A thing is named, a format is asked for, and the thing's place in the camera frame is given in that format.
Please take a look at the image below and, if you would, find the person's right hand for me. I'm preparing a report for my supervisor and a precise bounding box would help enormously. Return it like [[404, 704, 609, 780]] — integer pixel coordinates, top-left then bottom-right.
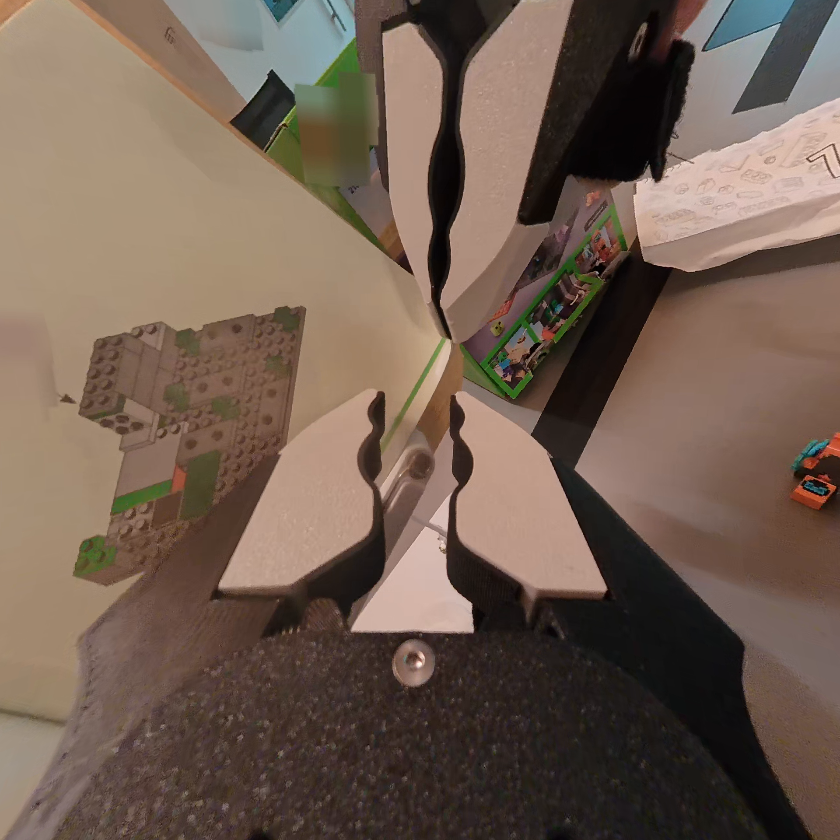
[[658, 0, 707, 42]]

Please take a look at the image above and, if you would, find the black desk cable channel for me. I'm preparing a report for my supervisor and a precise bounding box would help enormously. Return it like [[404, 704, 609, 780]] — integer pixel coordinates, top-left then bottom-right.
[[532, 252, 672, 463]]

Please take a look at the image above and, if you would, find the green toy set box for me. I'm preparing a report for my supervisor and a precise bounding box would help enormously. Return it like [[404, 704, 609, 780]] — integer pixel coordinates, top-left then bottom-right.
[[266, 39, 631, 401]]

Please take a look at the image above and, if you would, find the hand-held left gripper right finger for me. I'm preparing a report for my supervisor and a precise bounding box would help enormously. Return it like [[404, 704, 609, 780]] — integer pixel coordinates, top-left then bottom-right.
[[448, 391, 609, 616]]

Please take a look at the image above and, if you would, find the white printed paper bag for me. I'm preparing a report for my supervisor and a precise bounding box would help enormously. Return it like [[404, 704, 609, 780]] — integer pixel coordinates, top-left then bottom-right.
[[633, 97, 840, 273]]

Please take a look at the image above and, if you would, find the brick building instruction booklet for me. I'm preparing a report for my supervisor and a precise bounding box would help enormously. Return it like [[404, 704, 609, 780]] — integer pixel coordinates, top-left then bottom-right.
[[0, 0, 454, 723]]

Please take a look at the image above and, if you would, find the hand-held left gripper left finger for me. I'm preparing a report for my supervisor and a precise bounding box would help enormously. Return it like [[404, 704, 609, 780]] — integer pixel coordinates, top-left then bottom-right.
[[217, 390, 388, 619]]

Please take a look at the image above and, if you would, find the orange toy brick figure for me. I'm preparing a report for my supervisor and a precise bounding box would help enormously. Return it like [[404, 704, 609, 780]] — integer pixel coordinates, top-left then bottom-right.
[[789, 430, 840, 513]]

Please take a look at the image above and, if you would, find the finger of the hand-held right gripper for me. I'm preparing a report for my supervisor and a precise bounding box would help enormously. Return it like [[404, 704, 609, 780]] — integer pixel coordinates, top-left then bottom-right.
[[443, 0, 573, 343], [382, 25, 462, 340]]

